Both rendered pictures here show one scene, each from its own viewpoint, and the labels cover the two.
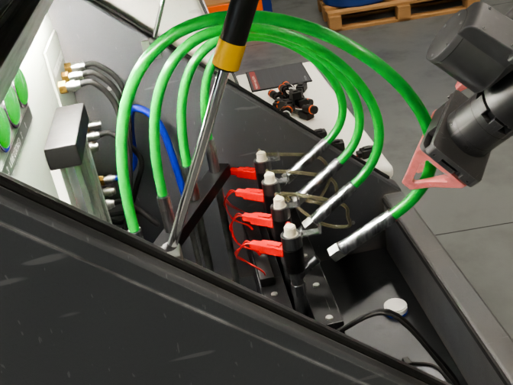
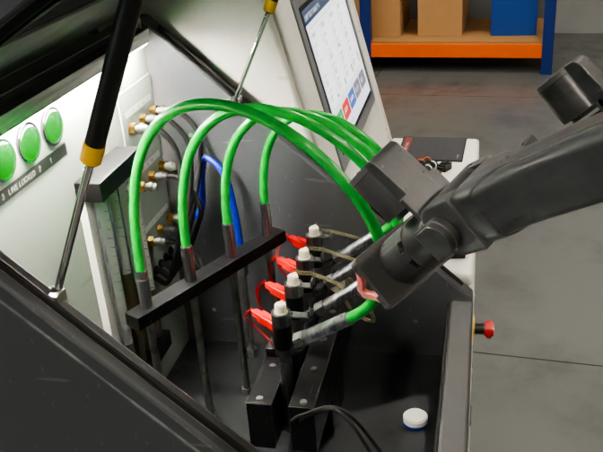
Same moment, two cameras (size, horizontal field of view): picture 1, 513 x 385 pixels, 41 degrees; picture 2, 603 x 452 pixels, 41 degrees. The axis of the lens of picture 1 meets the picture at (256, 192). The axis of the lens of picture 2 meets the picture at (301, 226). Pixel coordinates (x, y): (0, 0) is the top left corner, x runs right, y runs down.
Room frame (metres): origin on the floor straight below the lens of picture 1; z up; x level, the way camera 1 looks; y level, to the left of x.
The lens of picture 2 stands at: (-0.12, -0.37, 1.69)
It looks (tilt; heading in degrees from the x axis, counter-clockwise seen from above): 26 degrees down; 18
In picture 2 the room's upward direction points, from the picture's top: 4 degrees counter-clockwise
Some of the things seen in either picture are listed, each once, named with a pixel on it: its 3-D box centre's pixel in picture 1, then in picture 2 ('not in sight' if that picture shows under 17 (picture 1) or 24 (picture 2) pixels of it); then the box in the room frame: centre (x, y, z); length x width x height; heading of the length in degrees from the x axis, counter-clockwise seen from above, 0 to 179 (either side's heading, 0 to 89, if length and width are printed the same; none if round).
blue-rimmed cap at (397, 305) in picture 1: (395, 308); (415, 418); (0.90, -0.20, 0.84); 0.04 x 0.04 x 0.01
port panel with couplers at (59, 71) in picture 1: (88, 134); (156, 174); (0.99, 0.24, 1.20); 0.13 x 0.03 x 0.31; 4
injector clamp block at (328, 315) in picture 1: (290, 297); (307, 375); (0.89, -0.03, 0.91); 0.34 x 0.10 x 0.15; 4
